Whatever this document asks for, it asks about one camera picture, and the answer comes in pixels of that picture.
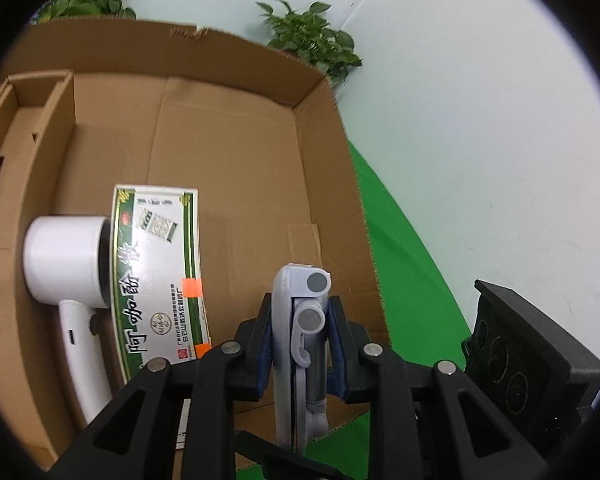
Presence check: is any white plastic hand tool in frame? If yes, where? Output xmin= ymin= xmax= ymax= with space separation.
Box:
xmin=271 ymin=262 xmax=332 ymax=453

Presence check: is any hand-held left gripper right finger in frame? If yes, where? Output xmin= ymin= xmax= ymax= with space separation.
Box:
xmin=327 ymin=296 xmax=536 ymax=480

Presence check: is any small brown cardboard box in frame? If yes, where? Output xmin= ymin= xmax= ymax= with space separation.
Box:
xmin=0 ymin=71 xmax=78 ymax=461

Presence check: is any large cardboard box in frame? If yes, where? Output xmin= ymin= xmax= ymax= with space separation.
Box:
xmin=0 ymin=20 xmax=393 ymax=471

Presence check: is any white hair dryer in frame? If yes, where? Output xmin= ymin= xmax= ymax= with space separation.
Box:
xmin=22 ymin=215 xmax=116 ymax=426

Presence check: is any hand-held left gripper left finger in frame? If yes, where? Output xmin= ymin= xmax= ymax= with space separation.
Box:
xmin=45 ymin=292 xmax=276 ymax=480

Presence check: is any green and white medicine box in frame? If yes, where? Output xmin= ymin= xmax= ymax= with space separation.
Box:
xmin=111 ymin=185 xmax=213 ymax=383

